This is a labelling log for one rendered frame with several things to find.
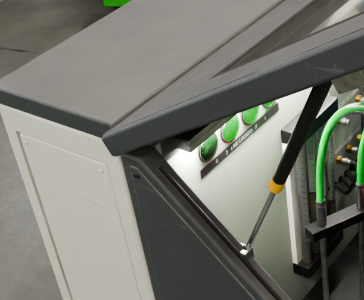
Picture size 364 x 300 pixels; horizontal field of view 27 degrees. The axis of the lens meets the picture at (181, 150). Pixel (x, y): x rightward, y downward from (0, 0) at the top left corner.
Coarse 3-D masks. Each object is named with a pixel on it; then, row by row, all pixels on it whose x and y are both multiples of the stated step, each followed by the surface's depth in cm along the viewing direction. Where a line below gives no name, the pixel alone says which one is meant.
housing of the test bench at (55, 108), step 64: (192, 0) 139; (256, 0) 135; (64, 64) 125; (128, 64) 121; (192, 64) 118; (64, 128) 115; (64, 192) 126; (128, 192) 114; (64, 256) 139; (128, 256) 124
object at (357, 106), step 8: (352, 104) 118; (360, 104) 117; (336, 112) 123; (344, 112) 121; (336, 120) 124; (328, 128) 126; (328, 136) 128; (320, 144) 130; (320, 152) 131; (320, 160) 132; (320, 168) 134; (320, 176) 135; (320, 184) 136; (320, 192) 137; (320, 200) 138
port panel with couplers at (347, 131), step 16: (336, 96) 150; (352, 96) 156; (352, 112) 154; (336, 128) 154; (352, 128) 160; (336, 144) 156; (352, 144) 163; (336, 160) 158; (352, 160) 165; (336, 176) 160
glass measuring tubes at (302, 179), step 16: (320, 112) 139; (288, 128) 137; (320, 128) 142; (304, 144) 141; (304, 160) 145; (288, 176) 142; (304, 176) 142; (288, 192) 144; (304, 192) 144; (288, 208) 147; (304, 208) 146; (304, 224) 148; (304, 240) 151; (336, 240) 160; (304, 256) 153; (320, 256) 156; (304, 272) 154
